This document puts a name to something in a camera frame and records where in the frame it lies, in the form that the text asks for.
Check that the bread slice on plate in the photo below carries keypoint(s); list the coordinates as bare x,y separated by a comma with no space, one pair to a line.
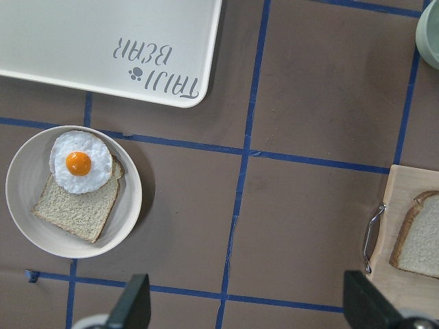
83,215

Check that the fried egg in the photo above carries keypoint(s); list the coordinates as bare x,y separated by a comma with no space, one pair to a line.
80,162

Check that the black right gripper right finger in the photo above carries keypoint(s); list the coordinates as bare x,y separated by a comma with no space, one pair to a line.
364,306

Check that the green bowl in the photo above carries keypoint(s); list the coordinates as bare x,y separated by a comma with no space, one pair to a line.
427,35

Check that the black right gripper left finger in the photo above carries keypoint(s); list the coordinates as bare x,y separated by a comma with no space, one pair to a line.
133,309

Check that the wooden cutting board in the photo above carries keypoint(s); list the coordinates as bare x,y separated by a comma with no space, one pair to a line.
403,289

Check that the white bread slice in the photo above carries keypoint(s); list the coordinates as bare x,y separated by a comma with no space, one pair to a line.
416,246

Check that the cream bear tray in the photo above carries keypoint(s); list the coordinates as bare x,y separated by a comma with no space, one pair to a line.
155,51

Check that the cream round plate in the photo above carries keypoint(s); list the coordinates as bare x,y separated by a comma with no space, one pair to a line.
25,181

